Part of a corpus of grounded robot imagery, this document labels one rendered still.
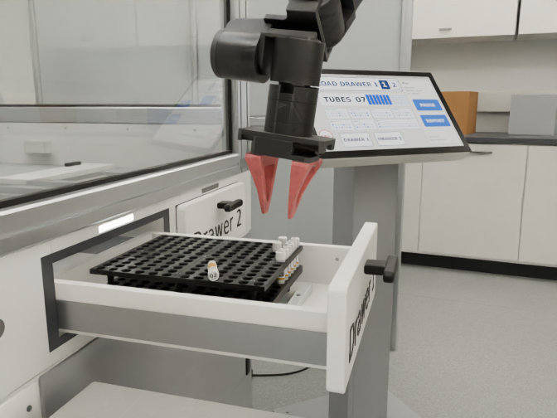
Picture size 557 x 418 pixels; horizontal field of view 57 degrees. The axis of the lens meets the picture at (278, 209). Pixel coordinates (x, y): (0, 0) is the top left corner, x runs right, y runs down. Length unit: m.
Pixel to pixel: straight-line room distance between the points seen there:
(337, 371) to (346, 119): 1.01
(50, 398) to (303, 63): 0.48
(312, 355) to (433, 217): 3.08
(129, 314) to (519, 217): 3.15
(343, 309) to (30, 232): 0.34
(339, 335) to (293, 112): 0.24
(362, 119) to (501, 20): 2.50
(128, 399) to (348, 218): 1.04
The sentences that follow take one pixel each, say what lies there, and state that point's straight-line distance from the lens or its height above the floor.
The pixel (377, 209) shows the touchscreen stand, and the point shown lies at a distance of 1.58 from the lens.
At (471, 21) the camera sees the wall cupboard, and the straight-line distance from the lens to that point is 3.88.
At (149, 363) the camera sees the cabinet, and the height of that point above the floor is 0.70.
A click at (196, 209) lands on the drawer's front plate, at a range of 0.91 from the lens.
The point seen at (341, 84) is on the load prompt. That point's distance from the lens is 1.53.
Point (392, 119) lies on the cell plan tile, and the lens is 1.53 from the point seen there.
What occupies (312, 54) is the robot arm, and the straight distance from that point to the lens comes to 0.58.
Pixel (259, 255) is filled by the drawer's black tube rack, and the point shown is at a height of 0.90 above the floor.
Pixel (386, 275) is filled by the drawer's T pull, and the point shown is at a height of 0.91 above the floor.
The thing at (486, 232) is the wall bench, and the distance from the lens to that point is 3.58.
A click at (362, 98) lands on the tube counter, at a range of 1.53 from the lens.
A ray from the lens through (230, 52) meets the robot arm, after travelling 0.61.
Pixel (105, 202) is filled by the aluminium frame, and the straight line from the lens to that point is 0.72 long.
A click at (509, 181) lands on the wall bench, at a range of 3.53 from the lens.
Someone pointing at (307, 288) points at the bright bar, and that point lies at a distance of 0.71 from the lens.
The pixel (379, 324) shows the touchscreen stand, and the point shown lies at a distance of 1.70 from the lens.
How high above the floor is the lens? 1.09
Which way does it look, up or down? 11 degrees down
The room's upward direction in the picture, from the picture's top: straight up
